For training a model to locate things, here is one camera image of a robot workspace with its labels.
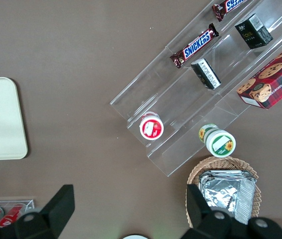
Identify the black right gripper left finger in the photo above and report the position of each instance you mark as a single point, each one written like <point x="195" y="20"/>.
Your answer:
<point x="53" y="214"/>

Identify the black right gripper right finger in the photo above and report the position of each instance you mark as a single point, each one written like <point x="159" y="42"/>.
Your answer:
<point x="200" y="216"/>

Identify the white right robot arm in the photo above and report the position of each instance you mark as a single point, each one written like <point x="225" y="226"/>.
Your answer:
<point x="137" y="237"/>

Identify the light tan wicker basket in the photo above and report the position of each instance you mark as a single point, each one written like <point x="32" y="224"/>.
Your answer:
<point x="230" y="164"/>

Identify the cream plastic tray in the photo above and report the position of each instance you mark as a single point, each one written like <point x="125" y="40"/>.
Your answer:
<point x="1" y="119"/>

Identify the clear acrylic bottle rack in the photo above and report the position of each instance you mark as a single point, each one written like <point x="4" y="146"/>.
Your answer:
<point x="30" y="203"/>

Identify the stack of foil containers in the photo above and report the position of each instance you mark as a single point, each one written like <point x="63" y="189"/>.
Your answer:
<point x="230" y="196"/>

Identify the green lid sunflower cup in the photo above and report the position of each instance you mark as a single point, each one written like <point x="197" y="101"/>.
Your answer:
<point x="219" y="143"/>

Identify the red lid strawberry cup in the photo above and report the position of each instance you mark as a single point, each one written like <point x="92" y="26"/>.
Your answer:
<point x="151" y="127"/>

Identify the clear acrylic stepped shelf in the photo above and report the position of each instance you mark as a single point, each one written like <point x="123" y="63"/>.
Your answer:
<point x="181" y="104"/>

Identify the small black carton box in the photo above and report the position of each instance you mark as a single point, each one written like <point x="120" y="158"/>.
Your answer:
<point x="205" y="73"/>
<point x="253" y="31"/>

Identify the red tartan cookie box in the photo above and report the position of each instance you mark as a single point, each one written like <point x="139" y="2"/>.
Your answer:
<point x="273" y="82"/>

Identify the Snickers chocolate bar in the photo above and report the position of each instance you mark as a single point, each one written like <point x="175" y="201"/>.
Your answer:
<point x="228" y="8"/>
<point x="195" y="46"/>

